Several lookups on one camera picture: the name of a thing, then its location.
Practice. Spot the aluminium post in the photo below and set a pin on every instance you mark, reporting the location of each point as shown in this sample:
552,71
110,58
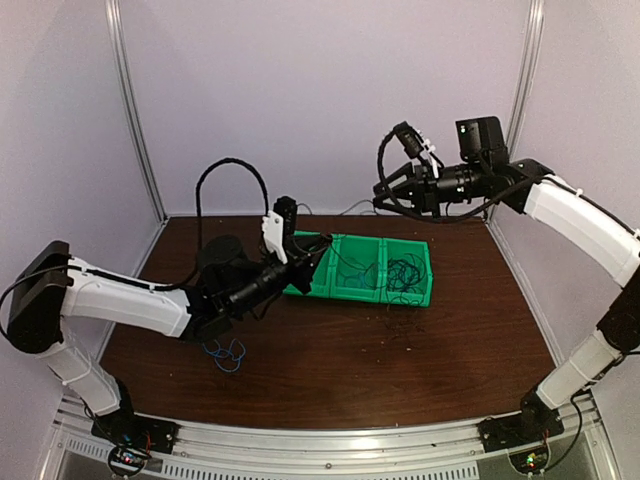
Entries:
533,34
132,115

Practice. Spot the right green bin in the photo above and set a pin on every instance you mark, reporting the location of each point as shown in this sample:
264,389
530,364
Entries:
408,275

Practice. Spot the middle green bin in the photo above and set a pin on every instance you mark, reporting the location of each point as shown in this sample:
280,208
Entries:
359,270

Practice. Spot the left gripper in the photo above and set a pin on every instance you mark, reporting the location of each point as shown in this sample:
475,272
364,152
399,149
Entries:
304,261

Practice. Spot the green bin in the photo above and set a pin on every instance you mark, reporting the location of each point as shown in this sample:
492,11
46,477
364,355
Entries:
359,270
322,288
408,275

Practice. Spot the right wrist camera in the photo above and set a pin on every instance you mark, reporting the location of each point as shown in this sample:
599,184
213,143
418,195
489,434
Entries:
418,147

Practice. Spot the left green bin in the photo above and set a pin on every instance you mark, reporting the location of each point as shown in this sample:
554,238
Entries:
322,288

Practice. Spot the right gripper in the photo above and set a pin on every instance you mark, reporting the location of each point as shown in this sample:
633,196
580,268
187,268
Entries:
423,187

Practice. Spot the left aluminium post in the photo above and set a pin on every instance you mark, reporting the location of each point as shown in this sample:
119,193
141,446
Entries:
132,115

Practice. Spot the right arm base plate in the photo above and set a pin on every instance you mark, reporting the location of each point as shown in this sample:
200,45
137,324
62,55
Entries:
520,435

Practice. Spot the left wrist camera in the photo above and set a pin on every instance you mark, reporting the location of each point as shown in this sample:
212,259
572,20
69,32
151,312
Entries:
277,225

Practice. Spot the right aluminium post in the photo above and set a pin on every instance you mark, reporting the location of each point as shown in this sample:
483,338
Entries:
533,34

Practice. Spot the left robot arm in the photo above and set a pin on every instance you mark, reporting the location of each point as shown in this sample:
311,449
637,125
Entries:
229,285

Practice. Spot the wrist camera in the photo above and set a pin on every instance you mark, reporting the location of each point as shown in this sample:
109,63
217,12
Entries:
418,147
277,225

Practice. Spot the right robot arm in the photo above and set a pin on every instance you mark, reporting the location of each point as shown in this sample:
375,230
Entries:
486,176

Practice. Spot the front aluminium rail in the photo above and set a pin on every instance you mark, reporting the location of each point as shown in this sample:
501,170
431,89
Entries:
450,450

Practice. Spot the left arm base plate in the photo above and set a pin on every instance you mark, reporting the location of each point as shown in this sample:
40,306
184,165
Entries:
135,440

